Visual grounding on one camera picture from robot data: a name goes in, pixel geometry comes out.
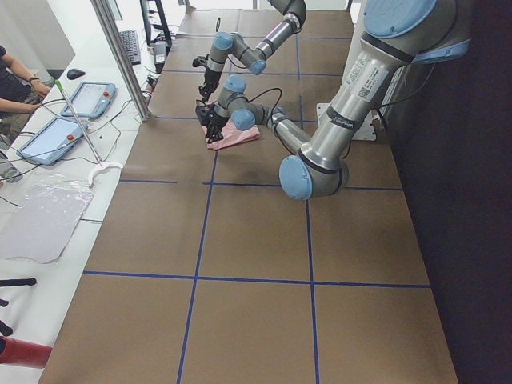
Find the black computer mouse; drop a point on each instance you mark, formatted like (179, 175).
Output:
(74, 73)

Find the red cylinder bottle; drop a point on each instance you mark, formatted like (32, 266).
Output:
(22, 353)

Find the blue teach pendant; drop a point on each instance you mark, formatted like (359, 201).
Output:
(93, 99)
(52, 142)

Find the near blue teach pendant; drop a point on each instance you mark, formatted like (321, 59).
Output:
(52, 142)

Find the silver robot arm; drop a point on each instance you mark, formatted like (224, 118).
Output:
(254, 59)
(395, 34)

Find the clear plastic bag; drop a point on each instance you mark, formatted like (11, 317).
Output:
(40, 229)

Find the aluminium frame post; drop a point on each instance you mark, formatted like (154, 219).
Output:
(110, 30)

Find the pink Snoopy t-shirt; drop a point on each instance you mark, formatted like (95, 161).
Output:
(236, 134)

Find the black keyboard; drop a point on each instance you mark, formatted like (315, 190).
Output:
(129, 40)

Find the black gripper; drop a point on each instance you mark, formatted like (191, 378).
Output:
(217, 119)
(209, 77)

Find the far blue teach pendant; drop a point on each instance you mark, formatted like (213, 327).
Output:
(93, 99)

